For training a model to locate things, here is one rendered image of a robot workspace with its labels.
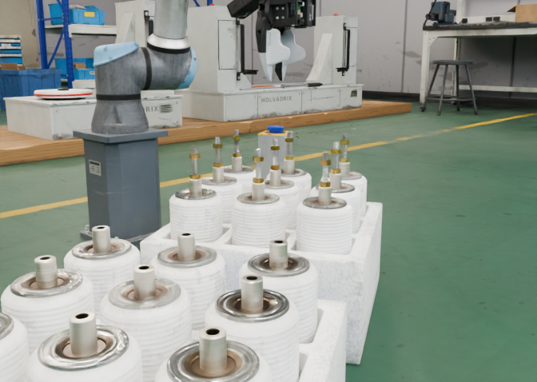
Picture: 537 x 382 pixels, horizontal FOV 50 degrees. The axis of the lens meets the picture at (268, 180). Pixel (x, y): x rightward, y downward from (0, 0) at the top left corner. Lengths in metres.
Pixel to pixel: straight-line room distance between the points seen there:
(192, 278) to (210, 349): 0.23
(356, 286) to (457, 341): 0.25
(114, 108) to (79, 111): 1.59
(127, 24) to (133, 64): 1.96
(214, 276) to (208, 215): 0.32
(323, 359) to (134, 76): 1.07
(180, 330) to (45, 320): 0.14
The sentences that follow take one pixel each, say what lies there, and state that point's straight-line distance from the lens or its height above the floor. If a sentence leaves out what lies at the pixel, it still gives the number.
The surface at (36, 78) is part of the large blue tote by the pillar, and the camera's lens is 5.56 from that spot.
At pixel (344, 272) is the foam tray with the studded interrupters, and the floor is 0.16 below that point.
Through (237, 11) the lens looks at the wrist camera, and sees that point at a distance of 1.12.
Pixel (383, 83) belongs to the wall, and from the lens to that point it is 6.79.
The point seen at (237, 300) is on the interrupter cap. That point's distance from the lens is 0.61.
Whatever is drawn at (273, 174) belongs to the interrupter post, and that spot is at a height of 0.27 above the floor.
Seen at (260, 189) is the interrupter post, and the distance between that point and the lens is 1.00.
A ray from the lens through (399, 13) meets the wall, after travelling 6.71.
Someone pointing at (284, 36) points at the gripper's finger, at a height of 0.53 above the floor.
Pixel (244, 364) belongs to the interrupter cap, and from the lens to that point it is 0.49.
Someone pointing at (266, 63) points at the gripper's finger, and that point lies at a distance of 1.07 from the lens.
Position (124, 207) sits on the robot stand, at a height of 0.11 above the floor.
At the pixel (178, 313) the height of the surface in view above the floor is 0.24.
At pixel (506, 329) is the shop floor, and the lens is 1.19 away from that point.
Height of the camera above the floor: 0.50
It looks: 12 degrees down
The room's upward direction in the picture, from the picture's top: straight up
